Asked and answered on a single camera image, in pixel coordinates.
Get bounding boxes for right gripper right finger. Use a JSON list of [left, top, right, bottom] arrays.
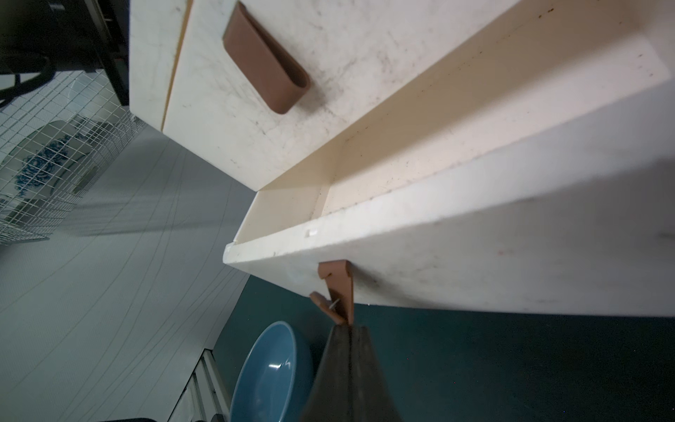
[[352, 326, 402, 421]]

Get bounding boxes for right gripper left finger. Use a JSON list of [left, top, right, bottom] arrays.
[[300, 325, 353, 421]]

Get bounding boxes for white three-drawer cabinet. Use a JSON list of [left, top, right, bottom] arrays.
[[128, 0, 675, 192]]

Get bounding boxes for drawer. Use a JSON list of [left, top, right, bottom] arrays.
[[223, 1, 674, 317]]

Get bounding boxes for plain blue bowl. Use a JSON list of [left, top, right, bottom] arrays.
[[230, 321, 314, 421]]

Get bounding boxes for blue patterned bowl in basket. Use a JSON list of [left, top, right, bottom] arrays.
[[1, 116, 114, 225]]

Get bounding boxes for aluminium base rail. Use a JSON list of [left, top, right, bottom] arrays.
[[168, 349, 231, 422]]

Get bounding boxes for white wire basket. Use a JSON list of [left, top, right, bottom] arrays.
[[1, 70, 146, 245]]

